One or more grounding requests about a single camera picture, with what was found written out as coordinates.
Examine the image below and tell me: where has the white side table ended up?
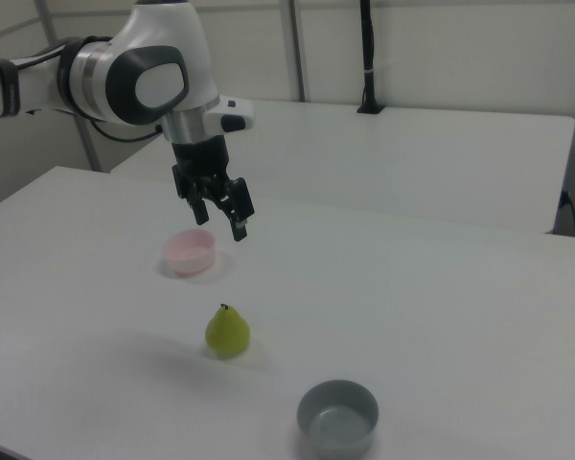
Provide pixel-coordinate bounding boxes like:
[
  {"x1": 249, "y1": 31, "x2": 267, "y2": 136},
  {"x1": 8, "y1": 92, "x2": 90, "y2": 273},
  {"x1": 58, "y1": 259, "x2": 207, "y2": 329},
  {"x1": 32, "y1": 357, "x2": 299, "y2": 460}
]
[{"x1": 109, "y1": 98, "x2": 575, "y2": 236}]

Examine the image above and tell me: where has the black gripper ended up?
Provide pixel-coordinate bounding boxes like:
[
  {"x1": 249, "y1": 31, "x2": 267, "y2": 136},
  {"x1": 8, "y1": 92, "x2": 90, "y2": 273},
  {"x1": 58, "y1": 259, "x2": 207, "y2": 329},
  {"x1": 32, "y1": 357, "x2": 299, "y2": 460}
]
[{"x1": 171, "y1": 135, "x2": 257, "y2": 242}]

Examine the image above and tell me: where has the grey plastic bowl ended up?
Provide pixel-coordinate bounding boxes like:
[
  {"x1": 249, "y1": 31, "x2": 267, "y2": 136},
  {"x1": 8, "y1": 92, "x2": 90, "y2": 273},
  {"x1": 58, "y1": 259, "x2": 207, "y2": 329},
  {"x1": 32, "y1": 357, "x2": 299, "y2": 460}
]
[{"x1": 296, "y1": 379, "x2": 380, "y2": 460}]

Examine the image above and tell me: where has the green pear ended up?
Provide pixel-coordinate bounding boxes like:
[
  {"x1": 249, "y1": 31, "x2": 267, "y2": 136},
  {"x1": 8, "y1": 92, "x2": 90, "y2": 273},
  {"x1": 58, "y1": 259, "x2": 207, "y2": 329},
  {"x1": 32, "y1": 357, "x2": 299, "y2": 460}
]
[{"x1": 204, "y1": 302, "x2": 251, "y2": 358}]

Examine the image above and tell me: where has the black strap on arm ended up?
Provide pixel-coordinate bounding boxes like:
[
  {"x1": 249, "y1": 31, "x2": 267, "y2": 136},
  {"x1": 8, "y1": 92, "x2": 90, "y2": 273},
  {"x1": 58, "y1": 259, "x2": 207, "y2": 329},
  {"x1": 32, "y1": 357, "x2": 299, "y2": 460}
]
[{"x1": 0, "y1": 57, "x2": 23, "y2": 119}]

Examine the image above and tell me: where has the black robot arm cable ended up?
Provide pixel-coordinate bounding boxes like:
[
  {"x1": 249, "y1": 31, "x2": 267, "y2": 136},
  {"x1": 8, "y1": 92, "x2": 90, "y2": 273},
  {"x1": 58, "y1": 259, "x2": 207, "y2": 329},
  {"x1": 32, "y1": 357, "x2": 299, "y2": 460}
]
[{"x1": 21, "y1": 37, "x2": 168, "y2": 144}]

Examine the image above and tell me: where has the pink plastic bowl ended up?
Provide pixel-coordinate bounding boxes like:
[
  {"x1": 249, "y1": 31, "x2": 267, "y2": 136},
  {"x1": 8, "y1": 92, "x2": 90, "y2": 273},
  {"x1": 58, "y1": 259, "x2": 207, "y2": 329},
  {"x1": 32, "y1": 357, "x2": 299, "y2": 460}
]
[{"x1": 161, "y1": 228, "x2": 218, "y2": 277}]

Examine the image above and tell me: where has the black pole stand, white band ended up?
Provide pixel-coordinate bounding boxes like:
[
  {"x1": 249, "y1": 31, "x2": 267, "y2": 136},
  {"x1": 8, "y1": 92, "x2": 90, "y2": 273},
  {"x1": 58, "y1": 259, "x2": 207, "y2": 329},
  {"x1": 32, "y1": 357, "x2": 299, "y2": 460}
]
[{"x1": 356, "y1": 0, "x2": 385, "y2": 115}]

